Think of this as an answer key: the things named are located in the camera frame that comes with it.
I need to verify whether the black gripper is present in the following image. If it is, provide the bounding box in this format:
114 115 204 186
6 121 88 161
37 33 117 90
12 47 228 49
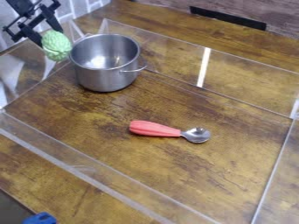
2 0 62 46

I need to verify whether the green bitter gourd toy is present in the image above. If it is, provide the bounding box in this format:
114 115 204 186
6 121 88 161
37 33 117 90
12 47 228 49
41 30 72 61

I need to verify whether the silver metal pot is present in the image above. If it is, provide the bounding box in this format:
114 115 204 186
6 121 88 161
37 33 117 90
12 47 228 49
69 34 146 92

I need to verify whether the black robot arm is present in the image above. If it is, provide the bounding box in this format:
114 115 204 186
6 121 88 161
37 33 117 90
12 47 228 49
2 0 62 46

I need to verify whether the blue object at corner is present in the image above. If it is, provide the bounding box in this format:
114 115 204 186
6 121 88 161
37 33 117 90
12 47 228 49
22 212 57 224

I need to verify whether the clear acrylic barrier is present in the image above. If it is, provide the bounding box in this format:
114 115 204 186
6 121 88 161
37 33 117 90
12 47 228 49
0 19 299 224

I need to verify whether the black strip on wall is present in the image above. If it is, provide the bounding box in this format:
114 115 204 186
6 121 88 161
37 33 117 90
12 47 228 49
189 6 266 31

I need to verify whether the red handled metal spoon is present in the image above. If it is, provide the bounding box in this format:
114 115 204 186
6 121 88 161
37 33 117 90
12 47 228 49
129 120 210 144

